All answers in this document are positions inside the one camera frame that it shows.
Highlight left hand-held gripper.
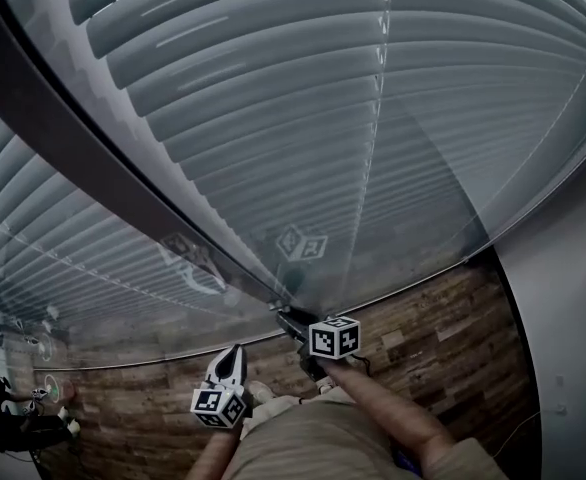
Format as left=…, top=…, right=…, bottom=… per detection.
left=190, top=343, right=249, bottom=429

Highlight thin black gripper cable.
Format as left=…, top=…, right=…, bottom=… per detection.
left=345, top=353, right=374, bottom=377

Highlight person's left forearm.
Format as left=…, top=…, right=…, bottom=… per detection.
left=185, top=424, right=245, bottom=480

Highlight metal window frame post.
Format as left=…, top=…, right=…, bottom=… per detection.
left=0, top=0, right=300, bottom=320

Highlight person's light shirt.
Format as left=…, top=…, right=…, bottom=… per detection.
left=222, top=396, right=510, bottom=480

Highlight person's left shoe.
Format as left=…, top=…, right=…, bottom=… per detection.
left=247, top=379, right=275, bottom=405

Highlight person's light trousers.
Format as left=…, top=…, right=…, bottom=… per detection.
left=245, top=385, right=335, bottom=420

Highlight person's right forearm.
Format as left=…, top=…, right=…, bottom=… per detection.
left=322, top=357, right=455, bottom=462

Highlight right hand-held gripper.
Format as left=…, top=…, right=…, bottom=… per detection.
left=275, top=310, right=364, bottom=382

